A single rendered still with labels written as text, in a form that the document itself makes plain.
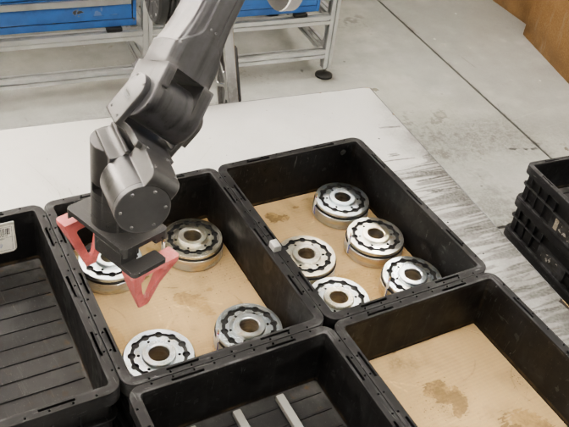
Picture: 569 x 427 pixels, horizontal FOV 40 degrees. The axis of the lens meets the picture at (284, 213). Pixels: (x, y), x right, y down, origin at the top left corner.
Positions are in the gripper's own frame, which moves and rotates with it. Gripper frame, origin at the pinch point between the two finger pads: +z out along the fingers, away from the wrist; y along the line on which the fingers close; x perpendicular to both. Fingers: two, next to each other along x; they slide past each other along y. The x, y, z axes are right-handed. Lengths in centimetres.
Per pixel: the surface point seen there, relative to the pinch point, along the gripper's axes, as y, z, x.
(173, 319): -7.0, 22.8, 16.8
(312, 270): 2.2, 18.9, 38.9
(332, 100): -46, 31, 108
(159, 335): -3.9, 20.2, 11.3
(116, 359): 0.2, 13.7, -0.1
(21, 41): -187, 69, 107
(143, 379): 5.0, 13.8, 0.4
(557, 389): 43, 18, 46
